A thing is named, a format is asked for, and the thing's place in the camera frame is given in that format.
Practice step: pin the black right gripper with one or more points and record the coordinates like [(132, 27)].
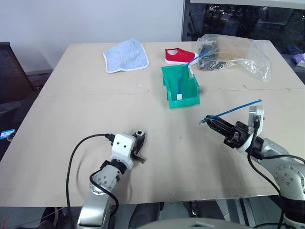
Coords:
[(237, 136)]

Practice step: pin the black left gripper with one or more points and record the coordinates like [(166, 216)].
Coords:
[(138, 155)]

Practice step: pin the white coupler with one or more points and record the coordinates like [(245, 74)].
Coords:
[(139, 133), (179, 96)]

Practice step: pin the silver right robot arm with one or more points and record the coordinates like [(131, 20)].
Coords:
[(286, 176)]

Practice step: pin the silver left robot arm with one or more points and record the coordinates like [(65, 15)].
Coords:
[(95, 205)]

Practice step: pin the green plastic bin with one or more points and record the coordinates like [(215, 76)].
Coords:
[(182, 89)]

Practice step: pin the black parts bundle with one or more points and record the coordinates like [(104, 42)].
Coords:
[(209, 55)]

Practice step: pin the clear plastic bag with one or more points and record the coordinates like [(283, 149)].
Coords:
[(252, 57)]

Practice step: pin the red canvas shoe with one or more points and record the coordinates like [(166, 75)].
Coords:
[(178, 56)]

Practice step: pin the blue striped cloth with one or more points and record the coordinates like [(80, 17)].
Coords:
[(126, 56)]

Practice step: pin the purple object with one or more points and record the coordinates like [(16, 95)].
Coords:
[(299, 59)]

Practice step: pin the dark glass window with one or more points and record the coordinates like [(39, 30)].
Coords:
[(243, 19)]

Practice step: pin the blue label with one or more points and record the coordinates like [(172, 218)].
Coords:
[(6, 134)]

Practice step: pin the black office chair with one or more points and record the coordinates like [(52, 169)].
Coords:
[(12, 78)]

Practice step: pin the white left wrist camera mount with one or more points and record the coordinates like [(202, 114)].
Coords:
[(122, 146)]

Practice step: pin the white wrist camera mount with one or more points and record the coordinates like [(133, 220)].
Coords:
[(122, 146), (257, 117)]

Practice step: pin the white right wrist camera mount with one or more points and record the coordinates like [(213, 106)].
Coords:
[(257, 117)]

